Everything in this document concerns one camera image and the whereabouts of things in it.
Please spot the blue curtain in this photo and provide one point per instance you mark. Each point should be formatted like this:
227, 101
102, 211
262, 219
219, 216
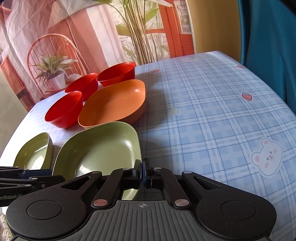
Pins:
272, 46

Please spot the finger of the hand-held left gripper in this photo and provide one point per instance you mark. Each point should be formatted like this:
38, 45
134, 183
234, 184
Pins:
34, 184
34, 174

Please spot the orange plate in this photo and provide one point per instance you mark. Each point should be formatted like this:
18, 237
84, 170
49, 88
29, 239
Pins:
111, 104

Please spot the printed backdrop cloth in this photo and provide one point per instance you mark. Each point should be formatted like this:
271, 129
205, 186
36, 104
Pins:
92, 34

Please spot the small green plate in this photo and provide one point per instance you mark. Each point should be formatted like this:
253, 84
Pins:
31, 155

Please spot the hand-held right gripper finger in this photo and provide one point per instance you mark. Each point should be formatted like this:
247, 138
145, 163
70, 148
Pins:
144, 172
139, 172

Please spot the large green plate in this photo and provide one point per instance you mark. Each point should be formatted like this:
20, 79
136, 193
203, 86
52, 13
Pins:
99, 150

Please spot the red bowl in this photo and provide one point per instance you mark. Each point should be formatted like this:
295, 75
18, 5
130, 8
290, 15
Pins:
84, 84
63, 111
118, 73

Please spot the blue plaid tablecloth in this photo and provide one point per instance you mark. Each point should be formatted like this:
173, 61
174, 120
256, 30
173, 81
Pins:
208, 104

